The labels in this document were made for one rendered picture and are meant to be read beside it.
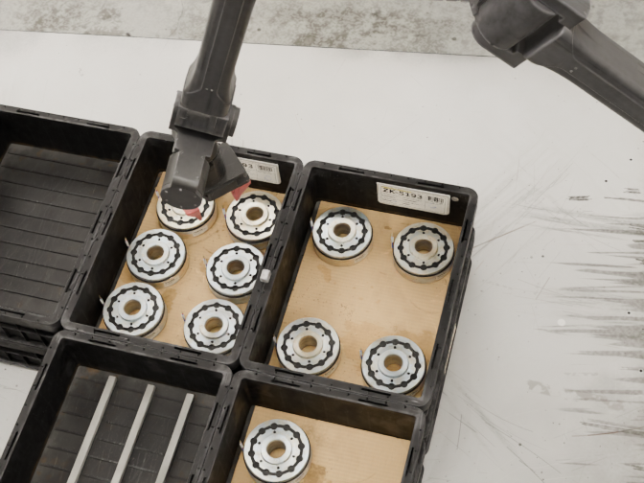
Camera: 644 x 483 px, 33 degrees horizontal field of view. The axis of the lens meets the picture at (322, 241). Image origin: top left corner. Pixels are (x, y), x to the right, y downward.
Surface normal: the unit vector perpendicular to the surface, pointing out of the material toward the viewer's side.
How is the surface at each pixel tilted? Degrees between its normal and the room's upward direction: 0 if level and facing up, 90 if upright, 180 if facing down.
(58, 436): 0
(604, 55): 38
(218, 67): 92
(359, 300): 0
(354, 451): 0
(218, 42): 92
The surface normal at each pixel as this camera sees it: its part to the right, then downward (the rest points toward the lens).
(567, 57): -0.20, 0.82
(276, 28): -0.07, -0.52
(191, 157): 0.24, -0.37
